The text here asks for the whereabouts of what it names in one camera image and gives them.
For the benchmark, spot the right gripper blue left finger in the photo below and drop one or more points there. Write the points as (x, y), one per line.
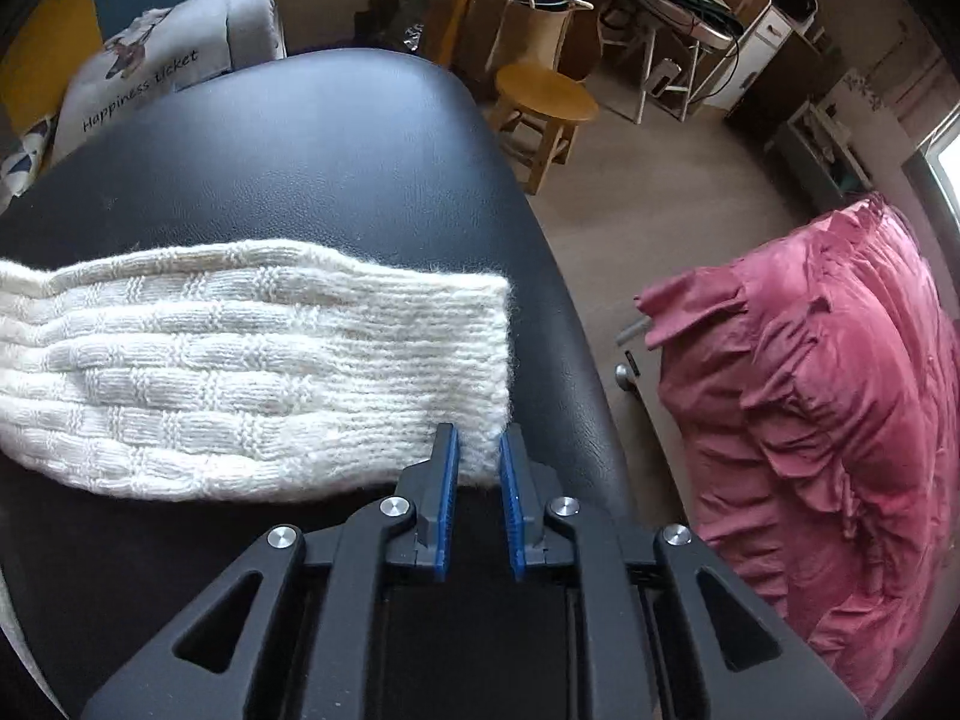
(405, 537)

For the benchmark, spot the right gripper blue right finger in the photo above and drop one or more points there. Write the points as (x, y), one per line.
(564, 540)

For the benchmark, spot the cream knitted sweater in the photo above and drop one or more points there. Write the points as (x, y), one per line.
(256, 371)

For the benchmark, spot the pink ruffled bed cover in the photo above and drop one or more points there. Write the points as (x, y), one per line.
(814, 382)

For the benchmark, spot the round wooden stool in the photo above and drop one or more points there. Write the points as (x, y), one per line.
(547, 102)

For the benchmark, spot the white low shelf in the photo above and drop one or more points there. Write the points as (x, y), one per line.
(817, 152)

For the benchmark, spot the woven basket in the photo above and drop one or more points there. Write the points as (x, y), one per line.
(533, 31)

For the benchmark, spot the grey deer print pillow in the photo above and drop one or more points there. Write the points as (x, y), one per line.
(162, 51)

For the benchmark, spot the triangle pattern pillow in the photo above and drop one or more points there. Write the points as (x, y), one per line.
(22, 166)

